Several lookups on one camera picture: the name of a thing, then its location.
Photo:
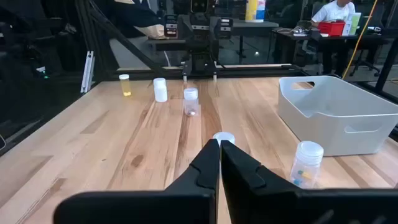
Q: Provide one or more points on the silver aluminium extrusion bar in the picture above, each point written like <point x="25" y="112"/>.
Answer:
<point x="88" y="71"/>

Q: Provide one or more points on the red box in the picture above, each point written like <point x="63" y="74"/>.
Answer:
<point x="331" y="28"/>

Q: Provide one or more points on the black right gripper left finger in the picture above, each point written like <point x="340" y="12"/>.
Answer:
<point x="186" y="205"/>

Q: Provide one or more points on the white plastic basket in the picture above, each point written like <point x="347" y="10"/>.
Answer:
<point x="339" y="124"/>

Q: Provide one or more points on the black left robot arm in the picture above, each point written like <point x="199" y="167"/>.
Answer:
<point x="199" y="40"/>

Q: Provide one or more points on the black desk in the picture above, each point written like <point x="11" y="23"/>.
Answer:
<point x="311" y="39"/>

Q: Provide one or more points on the person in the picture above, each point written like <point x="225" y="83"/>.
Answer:
<point x="136" y="15"/>
<point x="332" y="12"/>

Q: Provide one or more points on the clear bottle with coloured pills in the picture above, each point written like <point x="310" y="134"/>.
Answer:
<point x="306" y="165"/>

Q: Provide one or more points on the black aluminium table frame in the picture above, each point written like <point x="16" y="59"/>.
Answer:
<point x="102" y="37"/>

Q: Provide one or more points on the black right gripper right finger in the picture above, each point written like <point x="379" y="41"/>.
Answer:
<point x="264" y="202"/>

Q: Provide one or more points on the dark desk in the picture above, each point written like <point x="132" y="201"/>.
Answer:
<point x="255" y="25"/>

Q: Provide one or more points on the yellow white blue canister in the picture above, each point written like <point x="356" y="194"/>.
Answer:
<point x="255" y="11"/>

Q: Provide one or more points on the green and white carton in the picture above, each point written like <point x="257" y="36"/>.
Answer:
<point x="354" y="23"/>

